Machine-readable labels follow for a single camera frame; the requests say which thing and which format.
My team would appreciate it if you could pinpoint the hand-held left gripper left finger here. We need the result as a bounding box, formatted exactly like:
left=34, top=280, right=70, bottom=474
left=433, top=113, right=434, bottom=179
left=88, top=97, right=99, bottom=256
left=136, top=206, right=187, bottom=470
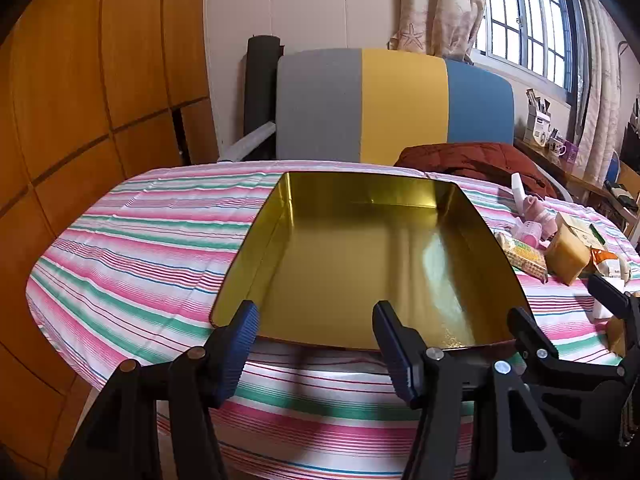
left=59, top=300, right=261, bottom=480

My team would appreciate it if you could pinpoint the beige printed box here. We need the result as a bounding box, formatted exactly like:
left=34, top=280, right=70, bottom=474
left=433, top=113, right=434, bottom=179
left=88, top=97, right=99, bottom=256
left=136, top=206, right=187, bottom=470
left=554, top=210, right=607, bottom=252
left=544, top=224, right=593, bottom=287

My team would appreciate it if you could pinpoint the gold metal tin container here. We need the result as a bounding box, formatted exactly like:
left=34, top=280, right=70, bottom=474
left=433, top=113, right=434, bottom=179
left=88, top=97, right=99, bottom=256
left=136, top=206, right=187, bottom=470
left=209, top=171, right=533, bottom=351

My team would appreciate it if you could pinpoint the plain cream curtain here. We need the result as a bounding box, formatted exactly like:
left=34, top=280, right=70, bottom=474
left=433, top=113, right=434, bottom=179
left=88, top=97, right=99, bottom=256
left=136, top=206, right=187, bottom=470
left=572, top=0, right=628, bottom=183

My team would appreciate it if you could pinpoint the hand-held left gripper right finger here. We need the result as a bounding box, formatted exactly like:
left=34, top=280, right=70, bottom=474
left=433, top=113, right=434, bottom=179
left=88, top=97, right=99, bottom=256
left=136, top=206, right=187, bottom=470
left=372, top=300, right=573, bottom=480

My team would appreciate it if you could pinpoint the dark red padded jacket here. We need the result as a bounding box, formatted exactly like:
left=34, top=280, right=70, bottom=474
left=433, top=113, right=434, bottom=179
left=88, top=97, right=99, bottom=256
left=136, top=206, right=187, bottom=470
left=394, top=142, right=558, bottom=198

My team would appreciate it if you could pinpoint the grey yellow blue chair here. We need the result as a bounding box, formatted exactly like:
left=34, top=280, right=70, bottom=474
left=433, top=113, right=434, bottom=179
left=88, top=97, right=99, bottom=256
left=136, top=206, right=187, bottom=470
left=217, top=47, right=576, bottom=201

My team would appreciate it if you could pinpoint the pink hair roller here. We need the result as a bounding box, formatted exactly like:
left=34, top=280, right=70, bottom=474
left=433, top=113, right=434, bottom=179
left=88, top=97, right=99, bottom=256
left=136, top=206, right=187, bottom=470
left=510, top=220, right=543, bottom=250
left=520, top=195, right=558, bottom=238

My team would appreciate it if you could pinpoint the barred window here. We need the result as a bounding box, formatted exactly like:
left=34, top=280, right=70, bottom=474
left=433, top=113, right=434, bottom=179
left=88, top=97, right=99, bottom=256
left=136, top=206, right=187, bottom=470
left=472, top=0, right=586, bottom=95

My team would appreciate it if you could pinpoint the yellow cracker packet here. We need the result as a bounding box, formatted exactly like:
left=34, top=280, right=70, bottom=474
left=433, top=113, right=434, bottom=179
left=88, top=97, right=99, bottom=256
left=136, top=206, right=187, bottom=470
left=494, top=231, right=550, bottom=284

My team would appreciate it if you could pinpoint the white carton with items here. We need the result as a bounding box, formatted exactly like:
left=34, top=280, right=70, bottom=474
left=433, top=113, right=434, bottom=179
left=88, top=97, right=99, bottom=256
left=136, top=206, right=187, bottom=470
left=524, top=89, right=553, bottom=147

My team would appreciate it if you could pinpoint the dark cloth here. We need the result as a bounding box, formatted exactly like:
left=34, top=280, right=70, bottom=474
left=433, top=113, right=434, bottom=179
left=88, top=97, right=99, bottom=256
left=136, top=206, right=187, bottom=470
left=605, top=180, right=640, bottom=211

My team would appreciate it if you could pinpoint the starfish patterned curtain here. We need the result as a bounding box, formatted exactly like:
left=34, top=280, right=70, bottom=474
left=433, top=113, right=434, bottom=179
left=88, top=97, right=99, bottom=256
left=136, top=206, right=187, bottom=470
left=389, top=0, right=490, bottom=58

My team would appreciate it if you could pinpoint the wooden desk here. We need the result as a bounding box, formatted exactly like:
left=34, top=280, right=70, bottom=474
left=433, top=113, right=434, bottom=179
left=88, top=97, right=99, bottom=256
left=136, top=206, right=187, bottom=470
left=515, top=137, right=640, bottom=241

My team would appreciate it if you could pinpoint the wooden chair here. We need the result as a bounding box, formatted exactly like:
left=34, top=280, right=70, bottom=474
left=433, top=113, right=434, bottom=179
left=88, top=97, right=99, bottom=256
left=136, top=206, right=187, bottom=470
left=617, top=161, right=640, bottom=201

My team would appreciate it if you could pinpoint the black rolled mat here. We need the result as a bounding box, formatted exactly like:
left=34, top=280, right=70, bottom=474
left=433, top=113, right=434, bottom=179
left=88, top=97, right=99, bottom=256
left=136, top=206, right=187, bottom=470
left=243, top=35, right=285, bottom=161

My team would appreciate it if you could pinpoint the wooden wardrobe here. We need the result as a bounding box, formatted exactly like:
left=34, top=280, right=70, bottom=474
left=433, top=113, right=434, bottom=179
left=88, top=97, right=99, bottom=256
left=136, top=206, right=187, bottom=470
left=0, top=0, right=221, bottom=480

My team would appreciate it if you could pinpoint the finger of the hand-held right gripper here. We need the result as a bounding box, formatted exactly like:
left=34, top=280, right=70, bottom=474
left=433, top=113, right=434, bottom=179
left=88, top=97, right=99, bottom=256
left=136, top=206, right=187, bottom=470
left=587, top=274, right=640, bottom=322
left=507, top=307, right=561, bottom=361

